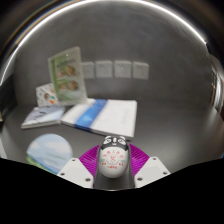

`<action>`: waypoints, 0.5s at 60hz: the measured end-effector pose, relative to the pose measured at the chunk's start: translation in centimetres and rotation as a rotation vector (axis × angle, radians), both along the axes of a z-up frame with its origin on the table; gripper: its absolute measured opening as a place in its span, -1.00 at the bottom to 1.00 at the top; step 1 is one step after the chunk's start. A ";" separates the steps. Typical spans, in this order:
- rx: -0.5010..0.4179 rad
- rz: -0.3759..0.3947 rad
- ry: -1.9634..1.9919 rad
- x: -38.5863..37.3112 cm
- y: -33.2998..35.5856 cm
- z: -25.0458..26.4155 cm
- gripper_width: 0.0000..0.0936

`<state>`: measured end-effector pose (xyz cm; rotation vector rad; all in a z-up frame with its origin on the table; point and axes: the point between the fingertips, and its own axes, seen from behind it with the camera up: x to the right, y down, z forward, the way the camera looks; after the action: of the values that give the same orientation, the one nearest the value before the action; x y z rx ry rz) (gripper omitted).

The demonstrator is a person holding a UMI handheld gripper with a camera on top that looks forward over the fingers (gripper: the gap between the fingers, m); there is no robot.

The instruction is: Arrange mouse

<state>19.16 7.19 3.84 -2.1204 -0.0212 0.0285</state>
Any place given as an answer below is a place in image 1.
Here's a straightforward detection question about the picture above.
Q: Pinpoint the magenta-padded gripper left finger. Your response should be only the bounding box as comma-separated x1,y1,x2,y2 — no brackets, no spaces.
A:
57,145,101,190

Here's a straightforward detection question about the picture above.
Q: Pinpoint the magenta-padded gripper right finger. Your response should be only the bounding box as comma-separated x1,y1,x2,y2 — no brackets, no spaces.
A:
127,143,172,189

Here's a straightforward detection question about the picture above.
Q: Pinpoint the white panda-print computer mouse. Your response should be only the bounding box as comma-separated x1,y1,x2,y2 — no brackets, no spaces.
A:
97,135,131,179

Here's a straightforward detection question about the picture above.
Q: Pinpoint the round landscape-print mouse pad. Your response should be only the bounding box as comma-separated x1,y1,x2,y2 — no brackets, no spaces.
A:
25,133,74,175

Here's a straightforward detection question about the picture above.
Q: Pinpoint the white book with blue band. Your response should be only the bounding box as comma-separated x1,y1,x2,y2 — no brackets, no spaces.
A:
60,97,138,139

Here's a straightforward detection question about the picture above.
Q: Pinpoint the grey-blue cover book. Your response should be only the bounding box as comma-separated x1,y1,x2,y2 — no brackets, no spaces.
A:
20,105,66,130

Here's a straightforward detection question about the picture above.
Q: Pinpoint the small white sticker-print card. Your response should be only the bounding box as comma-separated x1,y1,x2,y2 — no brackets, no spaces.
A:
35,82,60,108

